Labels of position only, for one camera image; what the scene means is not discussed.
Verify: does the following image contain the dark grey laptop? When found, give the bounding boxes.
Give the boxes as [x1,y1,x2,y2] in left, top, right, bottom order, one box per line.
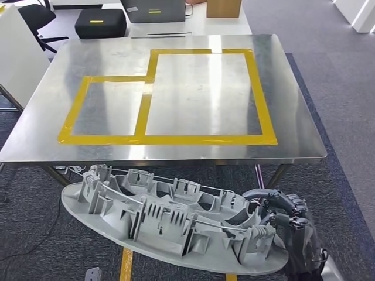
[120,0,186,24]

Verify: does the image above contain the white office desk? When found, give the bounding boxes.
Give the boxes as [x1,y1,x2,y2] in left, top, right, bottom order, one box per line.
[102,2,253,39]

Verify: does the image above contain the black case yellow stripe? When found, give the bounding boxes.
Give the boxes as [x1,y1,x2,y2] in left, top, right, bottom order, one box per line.
[74,8,127,40]

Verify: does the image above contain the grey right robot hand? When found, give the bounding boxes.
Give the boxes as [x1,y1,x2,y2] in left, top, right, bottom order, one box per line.
[243,188,326,281]

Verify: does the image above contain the steel workbench table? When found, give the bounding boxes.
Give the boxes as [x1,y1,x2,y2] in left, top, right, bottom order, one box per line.
[0,34,327,187]

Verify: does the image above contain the black flat bar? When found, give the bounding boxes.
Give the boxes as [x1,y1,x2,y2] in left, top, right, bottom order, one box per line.
[131,32,187,40]

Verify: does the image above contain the white side cabinet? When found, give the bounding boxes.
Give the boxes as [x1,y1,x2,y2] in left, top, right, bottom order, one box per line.
[0,4,51,112]

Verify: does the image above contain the black office chair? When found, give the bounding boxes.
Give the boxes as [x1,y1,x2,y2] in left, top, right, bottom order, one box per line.
[2,0,70,54]

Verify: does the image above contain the white display plinth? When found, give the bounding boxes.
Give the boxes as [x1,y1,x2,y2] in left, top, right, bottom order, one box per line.
[334,0,375,34]

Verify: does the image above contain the grey plastic hubcap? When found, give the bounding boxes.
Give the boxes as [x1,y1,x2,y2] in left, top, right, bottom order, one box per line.
[60,163,290,276]

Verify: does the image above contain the brown cardboard box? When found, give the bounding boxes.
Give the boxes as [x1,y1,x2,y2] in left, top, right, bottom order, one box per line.
[206,0,243,19]

